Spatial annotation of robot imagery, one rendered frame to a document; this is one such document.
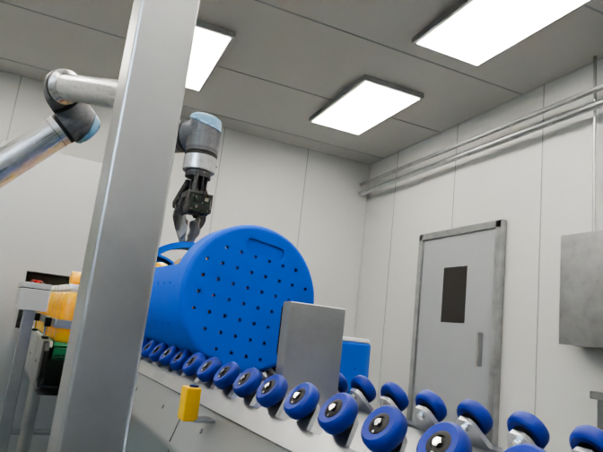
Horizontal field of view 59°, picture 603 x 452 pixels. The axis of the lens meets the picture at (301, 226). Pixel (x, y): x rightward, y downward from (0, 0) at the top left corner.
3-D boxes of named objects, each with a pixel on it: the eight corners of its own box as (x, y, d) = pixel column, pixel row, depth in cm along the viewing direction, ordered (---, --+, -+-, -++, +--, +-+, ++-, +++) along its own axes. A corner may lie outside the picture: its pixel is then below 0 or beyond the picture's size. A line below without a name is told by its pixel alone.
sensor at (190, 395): (182, 422, 75) (187, 386, 76) (176, 418, 77) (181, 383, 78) (232, 423, 78) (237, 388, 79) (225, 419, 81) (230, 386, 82)
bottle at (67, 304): (73, 342, 194) (82, 291, 198) (51, 340, 192) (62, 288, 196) (74, 341, 201) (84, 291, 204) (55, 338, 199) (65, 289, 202)
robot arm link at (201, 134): (202, 124, 158) (230, 121, 153) (196, 164, 156) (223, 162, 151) (181, 110, 150) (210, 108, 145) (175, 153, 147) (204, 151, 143)
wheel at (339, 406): (356, 392, 54) (368, 405, 55) (332, 386, 58) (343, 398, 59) (330, 429, 52) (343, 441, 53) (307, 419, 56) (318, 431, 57)
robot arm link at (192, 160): (179, 157, 151) (212, 165, 155) (177, 173, 150) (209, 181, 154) (190, 150, 143) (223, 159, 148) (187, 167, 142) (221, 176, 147)
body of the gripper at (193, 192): (184, 211, 140) (191, 167, 142) (174, 214, 147) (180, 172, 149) (211, 216, 143) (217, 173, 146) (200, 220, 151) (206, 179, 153)
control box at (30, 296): (15, 308, 188) (21, 280, 190) (13, 308, 206) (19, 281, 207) (47, 312, 193) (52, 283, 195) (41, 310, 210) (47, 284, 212)
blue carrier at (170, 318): (161, 357, 92) (205, 204, 99) (83, 328, 167) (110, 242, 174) (298, 386, 105) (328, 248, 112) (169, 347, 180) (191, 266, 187)
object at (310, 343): (278, 410, 76) (291, 300, 79) (266, 404, 80) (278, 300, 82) (336, 412, 81) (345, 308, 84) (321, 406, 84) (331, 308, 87)
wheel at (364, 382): (362, 382, 82) (371, 374, 83) (345, 378, 86) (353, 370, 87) (374, 406, 82) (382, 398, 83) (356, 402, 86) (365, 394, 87)
